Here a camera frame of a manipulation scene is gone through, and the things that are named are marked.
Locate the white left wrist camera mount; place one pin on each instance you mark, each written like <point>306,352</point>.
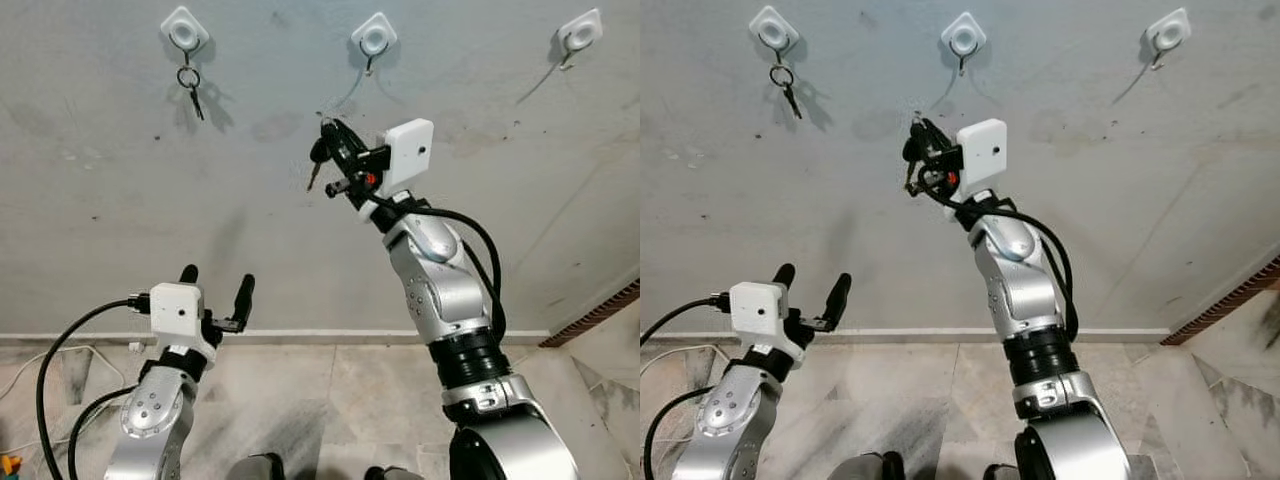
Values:
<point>178,312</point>
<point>757,310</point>

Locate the small colourful floor object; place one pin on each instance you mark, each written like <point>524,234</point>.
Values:
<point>9,465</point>

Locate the brown ridged floor strip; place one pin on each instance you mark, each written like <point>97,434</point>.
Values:
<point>1225,300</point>
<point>595,315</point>

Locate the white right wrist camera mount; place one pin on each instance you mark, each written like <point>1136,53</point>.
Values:
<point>983,152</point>
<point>408,155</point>

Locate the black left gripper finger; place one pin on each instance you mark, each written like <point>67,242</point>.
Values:
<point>188,273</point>
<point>839,298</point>
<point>244,298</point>
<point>784,274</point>

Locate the white wall hook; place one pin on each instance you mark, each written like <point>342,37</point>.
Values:
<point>373,38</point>
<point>773,27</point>
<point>581,30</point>
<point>1169,30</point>
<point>184,28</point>
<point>963,38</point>

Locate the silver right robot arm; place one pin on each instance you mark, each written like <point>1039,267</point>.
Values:
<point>440,290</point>
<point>1020,290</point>

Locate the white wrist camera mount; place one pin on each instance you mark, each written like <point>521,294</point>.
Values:
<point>983,152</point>
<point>178,312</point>
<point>757,310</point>
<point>408,155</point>

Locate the black-headed key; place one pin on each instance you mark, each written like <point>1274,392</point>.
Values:
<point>317,152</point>
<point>909,150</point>

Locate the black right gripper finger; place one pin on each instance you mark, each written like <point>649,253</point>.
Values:
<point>930,138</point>
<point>933,184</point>
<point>343,186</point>
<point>342,140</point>

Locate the dark robot right foot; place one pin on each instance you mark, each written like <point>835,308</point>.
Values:
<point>392,473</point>
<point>1002,472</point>

